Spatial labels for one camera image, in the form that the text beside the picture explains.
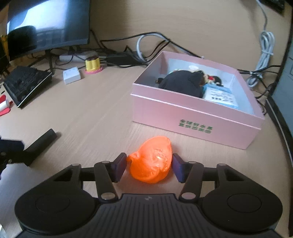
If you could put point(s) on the black plush toy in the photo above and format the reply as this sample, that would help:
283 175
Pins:
183 83

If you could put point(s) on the black keyboard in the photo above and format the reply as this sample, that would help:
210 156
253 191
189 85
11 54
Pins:
25 82

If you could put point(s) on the yellow pudding toy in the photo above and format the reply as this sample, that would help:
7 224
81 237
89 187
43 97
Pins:
92 64

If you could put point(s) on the black device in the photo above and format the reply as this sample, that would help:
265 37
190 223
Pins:
274 3

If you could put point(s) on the pink cardboard box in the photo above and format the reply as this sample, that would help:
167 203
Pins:
183 114

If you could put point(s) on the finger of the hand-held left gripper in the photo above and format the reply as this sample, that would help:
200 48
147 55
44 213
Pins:
41 144
11 145

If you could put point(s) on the glass sided computer case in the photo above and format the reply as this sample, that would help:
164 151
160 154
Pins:
286 80

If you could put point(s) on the white power strip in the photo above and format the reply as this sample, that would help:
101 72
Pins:
73 56

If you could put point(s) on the wooden desktop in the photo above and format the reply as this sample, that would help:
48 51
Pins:
80 119

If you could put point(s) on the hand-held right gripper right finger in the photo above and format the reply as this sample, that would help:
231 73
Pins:
177 167

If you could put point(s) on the small white box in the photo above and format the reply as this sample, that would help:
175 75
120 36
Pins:
72 75

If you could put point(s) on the blue white card packet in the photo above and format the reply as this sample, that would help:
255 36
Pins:
219 96

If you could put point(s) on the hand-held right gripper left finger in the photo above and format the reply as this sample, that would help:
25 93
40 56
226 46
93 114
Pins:
120 167

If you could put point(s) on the red white toy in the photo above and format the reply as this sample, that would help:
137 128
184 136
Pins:
3 106

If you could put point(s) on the black power adapter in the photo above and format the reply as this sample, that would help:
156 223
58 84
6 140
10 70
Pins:
121 59

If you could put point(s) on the orange toy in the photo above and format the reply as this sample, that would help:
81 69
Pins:
148 162

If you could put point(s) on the black computer monitor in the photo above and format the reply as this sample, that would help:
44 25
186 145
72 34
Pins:
57 13

